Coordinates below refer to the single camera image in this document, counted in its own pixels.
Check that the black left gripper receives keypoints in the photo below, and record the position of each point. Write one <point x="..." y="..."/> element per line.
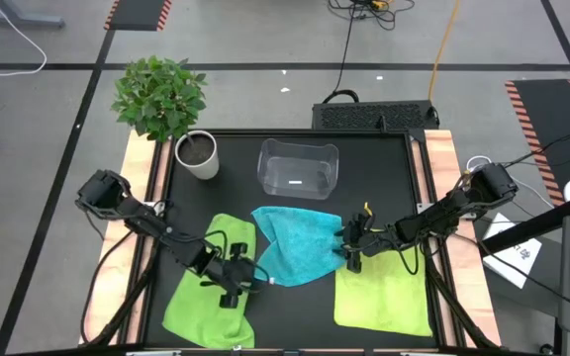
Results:
<point x="228" y="272"/>

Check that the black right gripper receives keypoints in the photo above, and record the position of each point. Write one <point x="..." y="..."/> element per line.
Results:
<point x="364" y="240"/>

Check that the teal microfiber towel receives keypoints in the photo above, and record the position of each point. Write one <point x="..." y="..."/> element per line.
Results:
<point x="300" y="242"/>

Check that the yellow-green microfiber towel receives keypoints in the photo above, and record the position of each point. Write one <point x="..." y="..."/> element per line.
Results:
<point x="384" y="296"/>

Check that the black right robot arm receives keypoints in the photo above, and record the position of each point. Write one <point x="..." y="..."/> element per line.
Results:
<point x="443" y="212"/>

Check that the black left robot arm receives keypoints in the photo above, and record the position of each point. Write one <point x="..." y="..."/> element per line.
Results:
<point x="141" y="215"/>

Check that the green microfiber towel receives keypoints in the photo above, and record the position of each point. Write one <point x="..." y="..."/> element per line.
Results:
<point x="201" y="316"/>

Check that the clear plastic bin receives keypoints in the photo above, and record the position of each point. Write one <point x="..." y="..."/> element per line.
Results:
<point x="314" y="168"/>

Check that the silver mounting plate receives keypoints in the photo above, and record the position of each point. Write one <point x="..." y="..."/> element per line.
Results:
<point x="422" y="207"/>

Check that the wooden table side board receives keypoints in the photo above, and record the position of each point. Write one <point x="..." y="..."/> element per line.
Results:
<point x="136" y="158"/>
<point x="443" y="158"/>

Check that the white plant pot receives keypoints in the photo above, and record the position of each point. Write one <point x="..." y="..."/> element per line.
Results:
<point x="197" y="153"/>

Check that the white paper sheet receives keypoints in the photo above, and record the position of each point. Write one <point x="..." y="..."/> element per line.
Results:
<point x="512" y="252"/>

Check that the black diagonal bar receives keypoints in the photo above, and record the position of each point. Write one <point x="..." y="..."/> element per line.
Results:
<point x="527" y="227"/>

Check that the green leafy plant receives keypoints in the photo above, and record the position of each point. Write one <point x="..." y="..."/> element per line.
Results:
<point x="159" y="96"/>

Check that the hazard-striped black floor mat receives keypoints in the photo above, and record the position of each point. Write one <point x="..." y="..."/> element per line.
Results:
<point x="136" y="14"/>
<point x="547" y="128"/>

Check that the grey desk foot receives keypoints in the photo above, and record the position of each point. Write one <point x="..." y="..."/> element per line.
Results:
<point x="18" y="20"/>

